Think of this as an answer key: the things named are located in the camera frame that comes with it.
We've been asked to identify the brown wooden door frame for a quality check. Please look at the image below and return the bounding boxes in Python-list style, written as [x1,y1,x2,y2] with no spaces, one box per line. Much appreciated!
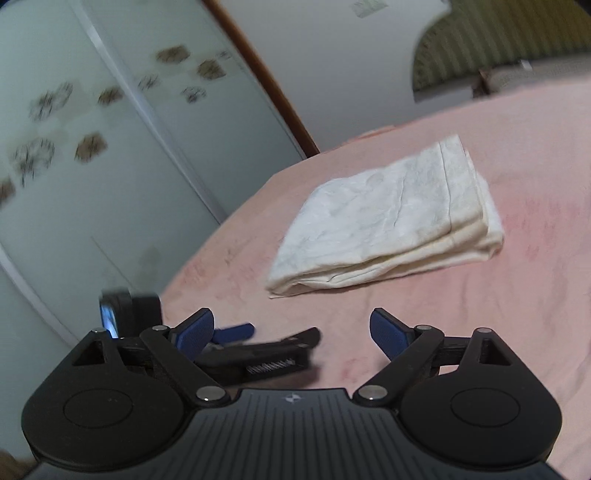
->
[203,0,321,158]

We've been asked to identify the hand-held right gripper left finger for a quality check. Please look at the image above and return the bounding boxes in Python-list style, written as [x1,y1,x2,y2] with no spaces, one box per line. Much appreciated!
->
[69,308,229,407]

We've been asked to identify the pink bed sheet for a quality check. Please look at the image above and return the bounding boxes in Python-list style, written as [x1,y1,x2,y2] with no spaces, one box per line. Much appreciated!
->
[159,85,591,480]

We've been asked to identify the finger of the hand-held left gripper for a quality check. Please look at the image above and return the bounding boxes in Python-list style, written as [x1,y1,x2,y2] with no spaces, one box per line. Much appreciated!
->
[196,327,322,385]
[212,322,257,346]

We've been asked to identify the patterned glass wardrobe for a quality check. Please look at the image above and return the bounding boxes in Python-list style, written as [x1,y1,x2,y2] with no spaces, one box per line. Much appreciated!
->
[0,0,308,462]

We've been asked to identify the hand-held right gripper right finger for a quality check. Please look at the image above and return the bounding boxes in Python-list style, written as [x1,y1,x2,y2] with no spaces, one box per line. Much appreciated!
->
[353,307,511,407]

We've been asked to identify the grey pillow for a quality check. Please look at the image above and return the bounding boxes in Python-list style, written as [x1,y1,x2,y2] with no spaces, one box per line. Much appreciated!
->
[473,58,591,97]

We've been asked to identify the white pants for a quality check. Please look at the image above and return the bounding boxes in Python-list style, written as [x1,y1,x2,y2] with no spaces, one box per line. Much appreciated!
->
[265,134,505,298]

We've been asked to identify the green padded headboard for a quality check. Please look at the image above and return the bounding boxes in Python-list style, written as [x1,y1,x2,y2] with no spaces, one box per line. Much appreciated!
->
[412,0,591,93]

